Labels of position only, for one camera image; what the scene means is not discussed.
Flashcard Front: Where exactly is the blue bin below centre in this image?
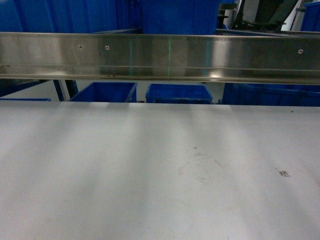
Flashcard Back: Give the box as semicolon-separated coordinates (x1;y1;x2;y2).
145;83;213;105

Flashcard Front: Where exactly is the blue bin below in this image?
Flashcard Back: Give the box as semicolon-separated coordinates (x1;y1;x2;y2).
145;83;213;105
69;82;138;103

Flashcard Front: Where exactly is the blue bin below left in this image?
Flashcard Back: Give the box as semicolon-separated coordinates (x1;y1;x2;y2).
69;82;138;103

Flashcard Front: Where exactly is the large blue bin upper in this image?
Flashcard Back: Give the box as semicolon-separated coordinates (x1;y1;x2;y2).
140;0;220;35

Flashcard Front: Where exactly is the small QR code sticker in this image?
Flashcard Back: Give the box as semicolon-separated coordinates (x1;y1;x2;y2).
279;170;290;177

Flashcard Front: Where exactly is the stainless steel shelf rail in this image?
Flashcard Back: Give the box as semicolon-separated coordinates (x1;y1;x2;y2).
0;30;320;85

